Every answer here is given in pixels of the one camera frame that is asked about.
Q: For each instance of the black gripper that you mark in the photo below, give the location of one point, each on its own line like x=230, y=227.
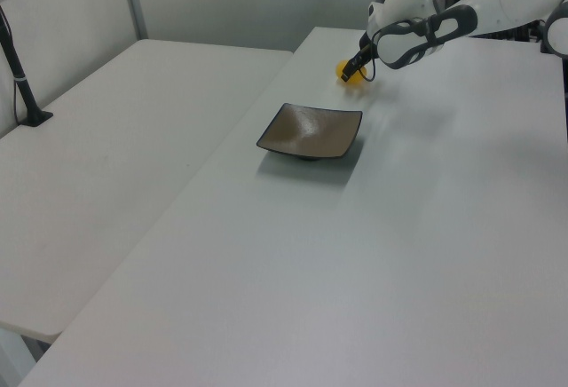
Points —
x=367, y=45

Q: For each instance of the yellow potato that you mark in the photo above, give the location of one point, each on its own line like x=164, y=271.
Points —
x=357, y=79

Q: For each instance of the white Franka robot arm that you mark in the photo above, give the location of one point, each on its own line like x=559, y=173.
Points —
x=497, y=1

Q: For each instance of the square brown ceramic plate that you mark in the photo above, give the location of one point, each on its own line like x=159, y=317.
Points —
x=310, y=131

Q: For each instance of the grey partition frame post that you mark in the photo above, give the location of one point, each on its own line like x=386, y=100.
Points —
x=133, y=1

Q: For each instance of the black camera stand pole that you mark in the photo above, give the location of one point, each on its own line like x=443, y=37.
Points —
x=22, y=81

